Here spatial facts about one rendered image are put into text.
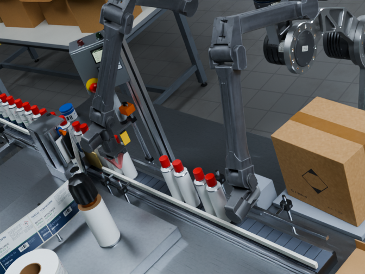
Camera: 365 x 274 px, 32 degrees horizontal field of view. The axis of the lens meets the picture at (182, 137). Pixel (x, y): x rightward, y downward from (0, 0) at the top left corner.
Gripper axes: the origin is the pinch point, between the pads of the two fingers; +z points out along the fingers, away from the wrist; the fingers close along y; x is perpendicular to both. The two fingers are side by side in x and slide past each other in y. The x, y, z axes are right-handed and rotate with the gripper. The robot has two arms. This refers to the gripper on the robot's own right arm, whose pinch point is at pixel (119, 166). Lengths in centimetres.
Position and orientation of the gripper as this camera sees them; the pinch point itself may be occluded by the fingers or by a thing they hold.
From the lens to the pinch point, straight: 243.1
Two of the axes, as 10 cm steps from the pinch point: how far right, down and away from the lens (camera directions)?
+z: 2.9, 7.8, 5.5
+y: 6.9, 2.3, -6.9
